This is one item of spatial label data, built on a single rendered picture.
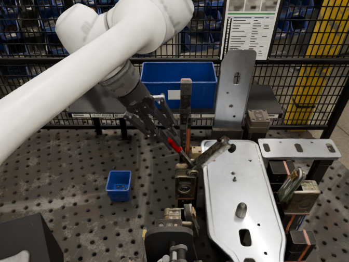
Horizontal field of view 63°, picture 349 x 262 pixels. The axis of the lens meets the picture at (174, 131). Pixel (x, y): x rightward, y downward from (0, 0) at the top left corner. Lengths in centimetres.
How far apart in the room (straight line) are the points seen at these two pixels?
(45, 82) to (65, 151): 117
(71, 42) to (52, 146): 105
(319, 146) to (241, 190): 38
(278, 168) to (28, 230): 85
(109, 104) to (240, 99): 55
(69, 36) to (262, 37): 87
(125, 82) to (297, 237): 65
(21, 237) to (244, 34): 109
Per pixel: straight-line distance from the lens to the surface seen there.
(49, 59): 142
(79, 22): 64
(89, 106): 127
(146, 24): 52
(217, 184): 97
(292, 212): 105
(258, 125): 115
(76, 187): 140
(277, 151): 113
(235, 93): 108
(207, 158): 87
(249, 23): 127
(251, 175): 102
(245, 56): 101
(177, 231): 66
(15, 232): 104
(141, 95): 71
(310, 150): 118
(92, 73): 44
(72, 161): 152
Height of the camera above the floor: 176
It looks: 42 degrees down
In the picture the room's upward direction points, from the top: straight up
